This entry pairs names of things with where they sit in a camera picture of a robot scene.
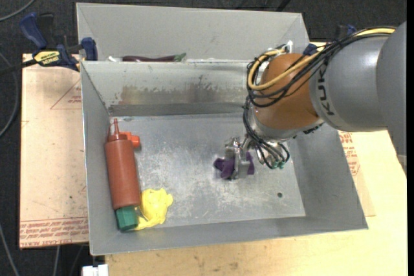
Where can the brown cardboard board, red print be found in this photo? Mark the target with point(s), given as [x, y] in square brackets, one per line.
[51, 155]

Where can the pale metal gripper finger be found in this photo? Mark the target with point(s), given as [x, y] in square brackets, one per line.
[244, 168]
[229, 158]

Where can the purple toy eggplant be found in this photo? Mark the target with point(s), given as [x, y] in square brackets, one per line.
[152, 57]

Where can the yellow soft toy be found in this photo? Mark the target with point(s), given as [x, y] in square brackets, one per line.
[156, 205]

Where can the red-brown squeeze bottle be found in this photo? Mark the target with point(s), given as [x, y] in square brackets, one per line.
[122, 171]

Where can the green block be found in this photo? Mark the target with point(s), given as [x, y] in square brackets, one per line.
[126, 219]

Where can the purple plastic toy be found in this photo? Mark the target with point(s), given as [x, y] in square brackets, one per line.
[224, 168]

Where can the grey metal bin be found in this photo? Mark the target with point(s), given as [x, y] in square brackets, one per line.
[194, 203]

